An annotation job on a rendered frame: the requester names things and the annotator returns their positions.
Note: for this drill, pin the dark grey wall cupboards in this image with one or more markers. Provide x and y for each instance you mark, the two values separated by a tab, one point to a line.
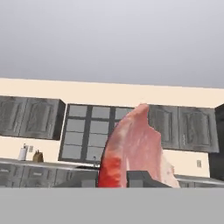
189	128
32	116

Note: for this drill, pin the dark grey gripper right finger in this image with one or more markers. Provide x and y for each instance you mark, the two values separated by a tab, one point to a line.
138	178

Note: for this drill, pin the grey wall socket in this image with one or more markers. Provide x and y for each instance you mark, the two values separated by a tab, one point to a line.
31	149
199	163

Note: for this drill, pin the black tall fridge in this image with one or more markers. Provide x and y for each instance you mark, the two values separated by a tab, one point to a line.
218	145

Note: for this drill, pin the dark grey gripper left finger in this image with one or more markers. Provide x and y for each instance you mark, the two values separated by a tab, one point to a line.
87	178

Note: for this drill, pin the white paper towel roll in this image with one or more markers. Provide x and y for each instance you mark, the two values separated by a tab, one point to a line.
22	153

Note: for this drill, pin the dark grey base cabinets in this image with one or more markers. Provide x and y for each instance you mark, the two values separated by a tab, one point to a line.
204	182
35	175

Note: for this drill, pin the raw red pink steak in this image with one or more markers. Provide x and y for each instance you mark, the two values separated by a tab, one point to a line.
132	145

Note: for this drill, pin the metal sink tap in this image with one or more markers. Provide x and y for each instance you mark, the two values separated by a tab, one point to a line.
94	162

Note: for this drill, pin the dark framed window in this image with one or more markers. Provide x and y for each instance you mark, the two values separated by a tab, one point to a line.
84	131

